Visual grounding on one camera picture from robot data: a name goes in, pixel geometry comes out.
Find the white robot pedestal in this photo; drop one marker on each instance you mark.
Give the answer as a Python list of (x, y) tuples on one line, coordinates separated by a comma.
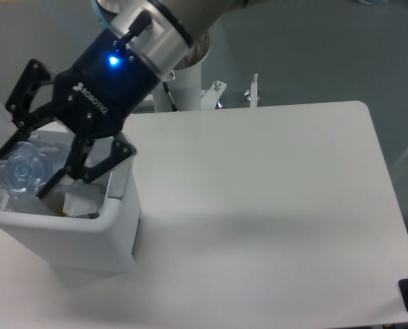
[(181, 90)]

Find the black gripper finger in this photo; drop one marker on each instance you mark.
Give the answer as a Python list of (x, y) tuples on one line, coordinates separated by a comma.
[(34, 76), (86, 162)]

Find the yellow trash in can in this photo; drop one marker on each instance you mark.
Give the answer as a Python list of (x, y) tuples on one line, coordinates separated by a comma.
[(59, 210)]

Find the clear plastic wrapper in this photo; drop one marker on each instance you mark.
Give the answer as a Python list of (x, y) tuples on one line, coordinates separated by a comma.
[(82, 200)]

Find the clear crushed plastic bottle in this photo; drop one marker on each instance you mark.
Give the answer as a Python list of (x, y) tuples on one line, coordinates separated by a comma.
[(31, 164)]

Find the white trash can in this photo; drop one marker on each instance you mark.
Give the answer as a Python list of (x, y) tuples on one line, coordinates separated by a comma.
[(105, 243)]

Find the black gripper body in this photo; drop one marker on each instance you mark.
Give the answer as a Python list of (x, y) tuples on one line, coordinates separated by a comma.
[(108, 80)]

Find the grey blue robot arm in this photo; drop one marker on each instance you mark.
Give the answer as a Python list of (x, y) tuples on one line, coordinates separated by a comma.
[(175, 28)]

